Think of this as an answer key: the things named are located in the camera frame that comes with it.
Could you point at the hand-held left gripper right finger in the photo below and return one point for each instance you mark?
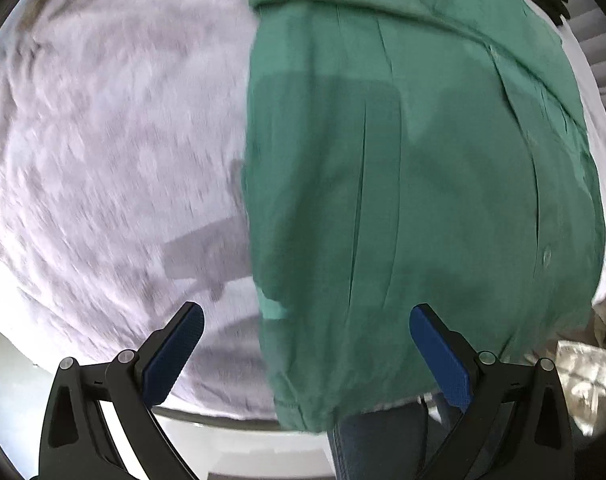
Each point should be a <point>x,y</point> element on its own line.
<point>440,355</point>

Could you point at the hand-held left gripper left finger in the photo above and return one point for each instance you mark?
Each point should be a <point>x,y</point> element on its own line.
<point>175,355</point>

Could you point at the green button-up shirt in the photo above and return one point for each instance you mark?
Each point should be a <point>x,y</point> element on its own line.
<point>408,185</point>

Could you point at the person's blue jeans leg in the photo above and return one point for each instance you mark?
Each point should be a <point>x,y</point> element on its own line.
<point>383,445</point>

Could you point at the crumpled white plastic bag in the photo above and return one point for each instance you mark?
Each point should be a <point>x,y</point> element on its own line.
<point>588,385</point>

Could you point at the white table cloth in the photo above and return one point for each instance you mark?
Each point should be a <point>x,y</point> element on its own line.
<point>108,135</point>

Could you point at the white ribbed curtain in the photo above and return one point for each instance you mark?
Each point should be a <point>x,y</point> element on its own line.
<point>600,35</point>

